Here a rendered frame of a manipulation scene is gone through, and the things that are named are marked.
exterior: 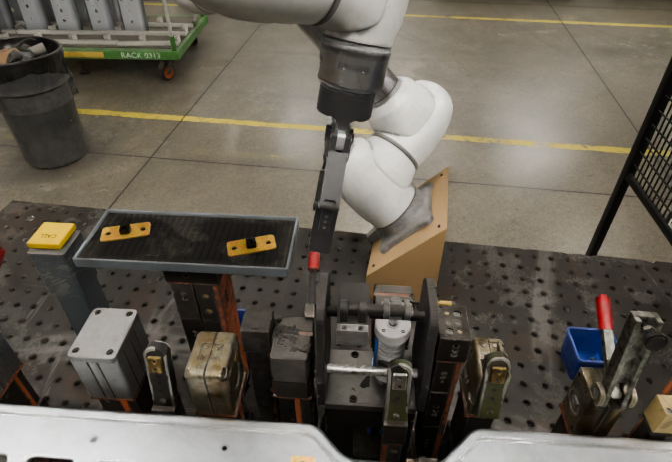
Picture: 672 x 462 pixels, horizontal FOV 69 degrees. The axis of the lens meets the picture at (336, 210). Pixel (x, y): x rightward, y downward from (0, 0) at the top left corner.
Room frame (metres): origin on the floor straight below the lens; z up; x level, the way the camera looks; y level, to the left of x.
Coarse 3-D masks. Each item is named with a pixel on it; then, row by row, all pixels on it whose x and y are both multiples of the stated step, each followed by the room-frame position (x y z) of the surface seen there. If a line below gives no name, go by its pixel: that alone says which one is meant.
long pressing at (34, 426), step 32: (0, 416) 0.40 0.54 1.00; (32, 416) 0.40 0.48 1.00; (64, 416) 0.40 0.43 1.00; (96, 416) 0.40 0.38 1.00; (128, 416) 0.40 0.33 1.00; (160, 416) 0.40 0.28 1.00; (192, 416) 0.40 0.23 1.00; (0, 448) 0.35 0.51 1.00; (32, 448) 0.35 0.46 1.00; (64, 448) 0.35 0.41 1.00; (96, 448) 0.35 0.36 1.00; (128, 448) 0.35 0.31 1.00; (160, 448) 0.35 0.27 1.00; (192, 448) 0.35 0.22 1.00; (256, 448) 0.35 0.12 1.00; (288, 448) 0.35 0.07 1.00; (320, 448) 0.35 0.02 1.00; (480, 448) 0.35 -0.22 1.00; (512, 448) 0.35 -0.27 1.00; (544, 448) 0.35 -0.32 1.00; (576, 448) 0.35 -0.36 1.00; (608, 448) 0.35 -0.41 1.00; (640, 448) 0.35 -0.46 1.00
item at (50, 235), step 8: (48, 224) 0.69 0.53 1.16; (56, 224) 0.69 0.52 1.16; (64, 224) 0.69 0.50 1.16; (72, 224) 0.69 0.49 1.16; (40, 232) 0.67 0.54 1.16; (48, 232) 0.67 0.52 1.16; (56, 232) 0.67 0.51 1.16; (64, 232) 0.67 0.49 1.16; (72, 232) 0.68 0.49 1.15; (32, 240) 0.64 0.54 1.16; (40, 240) 0.64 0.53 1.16; (48, 240) 0.64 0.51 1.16; (56, 240) 0.64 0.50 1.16; (64, 240) 0.65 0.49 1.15; (48, 248) 0.64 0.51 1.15; (56, 248) 0.63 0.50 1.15
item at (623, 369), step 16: (640, 320) 0.42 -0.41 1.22; (656, 320) 0.42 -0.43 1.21; (624, 336) 0.43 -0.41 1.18; (640, 336) 0.42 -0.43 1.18; (656, 336) 0.40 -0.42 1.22; (624, 352) 0.41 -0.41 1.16; (640, 352) 0.42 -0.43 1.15; (608, 368) 0.42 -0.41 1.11; (624, 368) 0.41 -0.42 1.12; (640, 368) 0.40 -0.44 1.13; (608, 384) 0.40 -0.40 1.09; (624, 384) 0.41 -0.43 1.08; (608, 400) 0.40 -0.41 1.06; (624, 400) 0.39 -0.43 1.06
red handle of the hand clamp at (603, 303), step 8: (600, 296) 0.53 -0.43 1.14; (600, 304) 0.51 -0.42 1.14; (608, 304) 0.51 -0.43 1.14; (600, 312) 0.50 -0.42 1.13; (608, 312) 0.50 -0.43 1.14; (600, 320) 0.49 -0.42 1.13; (608, 320) 0.49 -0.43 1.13; (600, 328) 0.49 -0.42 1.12; (608, 328) 0.48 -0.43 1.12; (608, 336) 0.47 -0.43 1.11; (608, 344) 0.46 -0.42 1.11; (608, 352) 0.45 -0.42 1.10; (608, 360) 0.44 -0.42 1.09; (616, 384) 0.41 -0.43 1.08; (616, 392) 0.40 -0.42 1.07
